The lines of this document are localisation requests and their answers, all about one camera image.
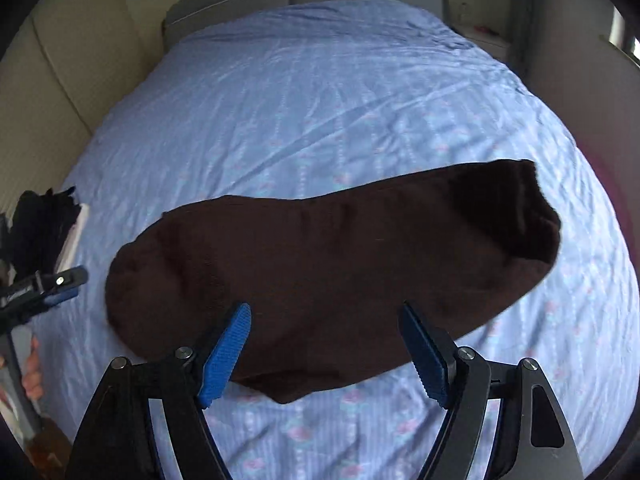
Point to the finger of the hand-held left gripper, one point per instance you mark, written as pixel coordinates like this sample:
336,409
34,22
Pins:
70,277
59,299

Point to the white bedside table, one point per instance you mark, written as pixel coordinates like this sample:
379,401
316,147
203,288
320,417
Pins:
482,35

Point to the dark brown sock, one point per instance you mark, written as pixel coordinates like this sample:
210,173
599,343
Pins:
325,265

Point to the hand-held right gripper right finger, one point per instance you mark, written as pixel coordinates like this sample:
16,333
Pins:
424,356

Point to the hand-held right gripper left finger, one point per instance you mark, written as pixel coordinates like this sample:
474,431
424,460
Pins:
225,345

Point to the person's left hand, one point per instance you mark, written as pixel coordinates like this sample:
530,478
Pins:
33,367

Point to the blue patterned bed sheet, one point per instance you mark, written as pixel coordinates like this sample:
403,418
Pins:
320,100

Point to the black cloth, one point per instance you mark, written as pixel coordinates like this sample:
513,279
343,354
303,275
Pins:
40,235

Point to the window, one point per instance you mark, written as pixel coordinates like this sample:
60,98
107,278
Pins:
625,35

